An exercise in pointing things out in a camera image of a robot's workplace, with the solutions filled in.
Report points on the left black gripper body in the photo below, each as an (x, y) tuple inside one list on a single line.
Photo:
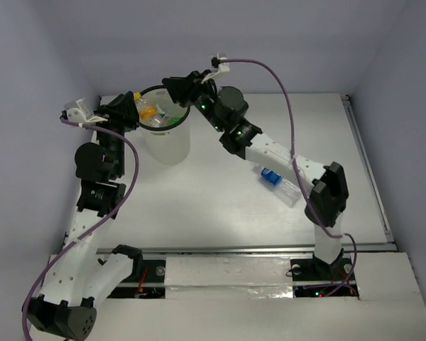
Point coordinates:
[(114, 116)]

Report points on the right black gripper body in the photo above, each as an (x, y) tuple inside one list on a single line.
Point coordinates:
[(206, 98)]

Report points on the clear bottle yellow cap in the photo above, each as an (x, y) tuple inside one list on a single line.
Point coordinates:
[(146, 111)]

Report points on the green plastic bottle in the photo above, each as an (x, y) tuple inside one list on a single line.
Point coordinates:
[(174, 121)]

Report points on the clear bottle lemon label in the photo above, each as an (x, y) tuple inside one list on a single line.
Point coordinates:
[(159, 119)]

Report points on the clear bottle blue label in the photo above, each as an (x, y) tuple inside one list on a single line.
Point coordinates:
[(283, 189)]

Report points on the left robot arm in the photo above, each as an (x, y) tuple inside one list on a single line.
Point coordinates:
[(65, 297)]

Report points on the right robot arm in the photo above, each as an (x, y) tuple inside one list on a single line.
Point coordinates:
[(324, 186)]

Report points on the white bin black rim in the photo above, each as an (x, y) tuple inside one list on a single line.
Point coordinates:
[(169, 145)]

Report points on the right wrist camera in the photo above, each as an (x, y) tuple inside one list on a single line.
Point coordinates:
[(220, 66)]

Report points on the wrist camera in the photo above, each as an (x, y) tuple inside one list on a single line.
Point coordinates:
[(220, 66), (79, 112)]

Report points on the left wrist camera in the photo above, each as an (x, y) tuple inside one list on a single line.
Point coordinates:
[(79, 112)]

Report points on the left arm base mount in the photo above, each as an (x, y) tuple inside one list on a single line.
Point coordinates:
[(148, 285)]

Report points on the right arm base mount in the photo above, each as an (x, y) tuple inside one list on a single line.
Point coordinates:
[(310, 281)]

